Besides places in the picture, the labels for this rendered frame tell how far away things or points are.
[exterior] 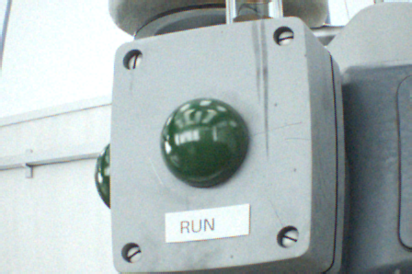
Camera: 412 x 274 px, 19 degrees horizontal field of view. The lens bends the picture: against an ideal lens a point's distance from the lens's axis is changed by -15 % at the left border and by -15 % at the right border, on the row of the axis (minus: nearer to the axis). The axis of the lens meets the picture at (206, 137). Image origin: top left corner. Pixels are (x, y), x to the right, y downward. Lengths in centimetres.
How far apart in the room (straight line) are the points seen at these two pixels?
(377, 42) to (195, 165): 22
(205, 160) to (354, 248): 8
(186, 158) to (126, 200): 3
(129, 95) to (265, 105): 5
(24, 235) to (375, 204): 634
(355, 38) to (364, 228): 19
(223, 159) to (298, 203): 3
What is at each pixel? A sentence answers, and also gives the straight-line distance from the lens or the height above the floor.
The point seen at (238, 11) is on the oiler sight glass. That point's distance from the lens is 57.
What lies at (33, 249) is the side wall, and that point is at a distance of 676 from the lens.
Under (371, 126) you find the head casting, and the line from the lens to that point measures 51.
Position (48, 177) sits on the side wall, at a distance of 681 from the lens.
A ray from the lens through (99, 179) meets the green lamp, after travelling 50.
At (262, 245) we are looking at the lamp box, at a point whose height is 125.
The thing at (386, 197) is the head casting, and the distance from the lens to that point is 50.
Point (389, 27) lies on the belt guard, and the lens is 65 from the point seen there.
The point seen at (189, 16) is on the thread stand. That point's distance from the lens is 90.
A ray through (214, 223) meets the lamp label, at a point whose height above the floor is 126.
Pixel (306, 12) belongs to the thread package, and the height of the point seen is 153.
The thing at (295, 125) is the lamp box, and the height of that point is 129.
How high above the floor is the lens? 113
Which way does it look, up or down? 20 degrees up
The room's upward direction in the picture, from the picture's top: straight up
